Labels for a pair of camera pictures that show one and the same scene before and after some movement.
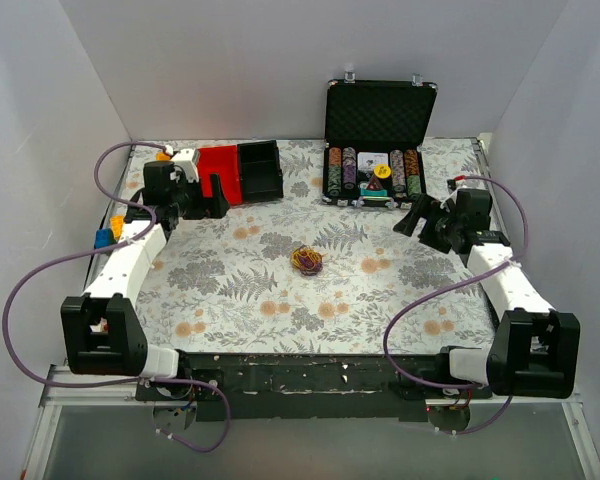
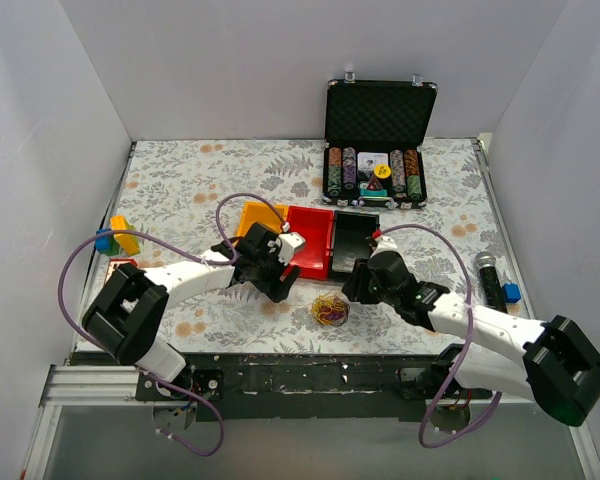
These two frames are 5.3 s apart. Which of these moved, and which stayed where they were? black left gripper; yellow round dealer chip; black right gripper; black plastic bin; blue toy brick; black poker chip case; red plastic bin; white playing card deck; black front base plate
Moved: black left gripper; red plastic bin; black right gripper; black plastic bin
Stayed: black poker chip case; yellow round dealer chip; white playing card deck; blue toy brick; black front base plate
